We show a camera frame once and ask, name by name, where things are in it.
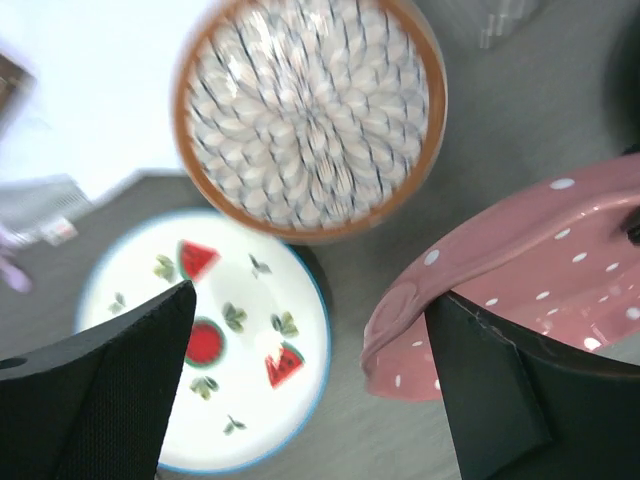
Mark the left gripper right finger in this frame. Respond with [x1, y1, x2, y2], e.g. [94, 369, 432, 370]
[425, 293, 639, 479]

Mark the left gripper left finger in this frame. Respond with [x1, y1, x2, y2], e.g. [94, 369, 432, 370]
[1, 281, 196, 480]

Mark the pink polka dot plate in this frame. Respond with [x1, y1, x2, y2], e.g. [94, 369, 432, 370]
[361, 154, 639, 402]

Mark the white watermelon pattern plate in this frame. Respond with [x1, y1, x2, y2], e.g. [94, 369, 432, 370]
[76, 209, 331, 475]

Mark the mesh zipper pouch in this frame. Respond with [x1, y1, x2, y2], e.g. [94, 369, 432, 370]
[1, 175, 93, 293]

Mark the white cloth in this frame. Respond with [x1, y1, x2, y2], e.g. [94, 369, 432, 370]
[1, 1, 219, 199]

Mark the dark brown book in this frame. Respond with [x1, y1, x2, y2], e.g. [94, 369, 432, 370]
[0, 54, 34, 126]

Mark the brown floral pattern plate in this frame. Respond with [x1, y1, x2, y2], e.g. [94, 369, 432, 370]
[173, 1, 448, 243]

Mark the metal wire dish rack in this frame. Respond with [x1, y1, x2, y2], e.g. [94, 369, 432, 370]
[470, 0, 541, 49]

